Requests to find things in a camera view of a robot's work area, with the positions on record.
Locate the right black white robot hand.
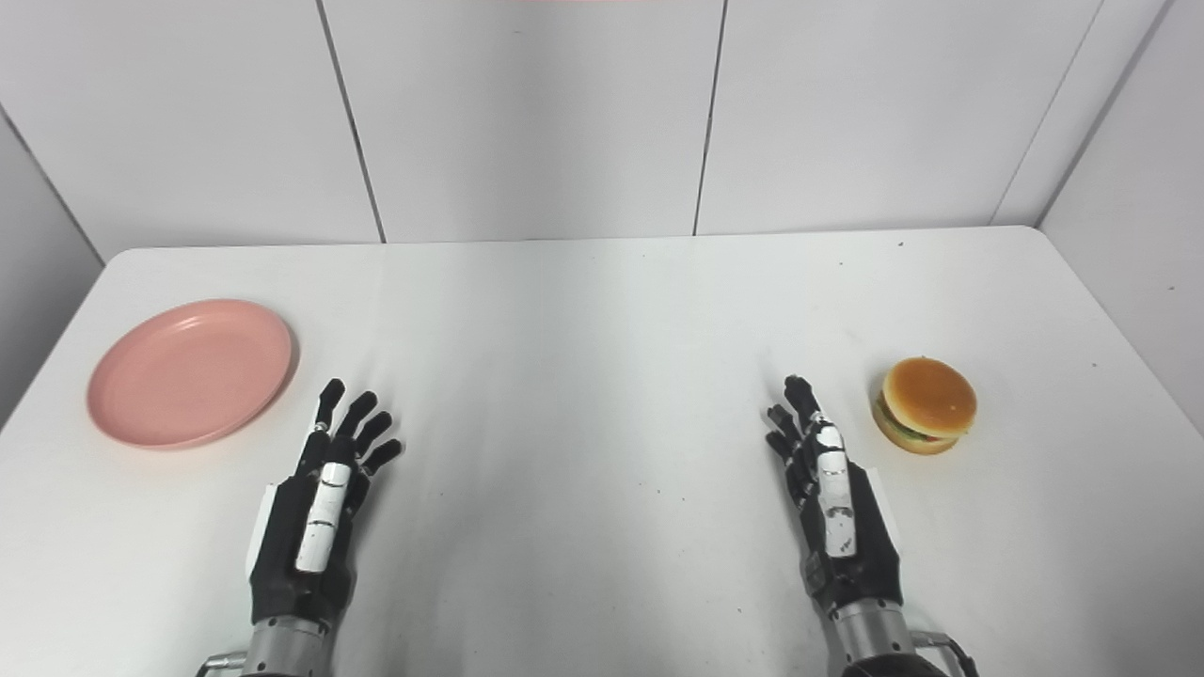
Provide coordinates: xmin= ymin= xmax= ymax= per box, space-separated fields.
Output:
xmin=765 ymin=375 xmax=905 ymax=620

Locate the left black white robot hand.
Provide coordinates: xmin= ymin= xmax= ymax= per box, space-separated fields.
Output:
xmin=246 ymin=378 xmax=405 ymax=628

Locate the toy hamburger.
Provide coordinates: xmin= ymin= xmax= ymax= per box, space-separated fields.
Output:
xmin=871 ymin=356 xmax=978 ymax=457

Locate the pink round plate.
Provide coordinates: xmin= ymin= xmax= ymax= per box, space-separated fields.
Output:
xmin=87 ymin=299 xmax=296 ymax=451

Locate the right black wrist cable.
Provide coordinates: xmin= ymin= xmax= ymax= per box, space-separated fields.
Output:
xmin=909 ymin=631 xmax=980 ymax=677

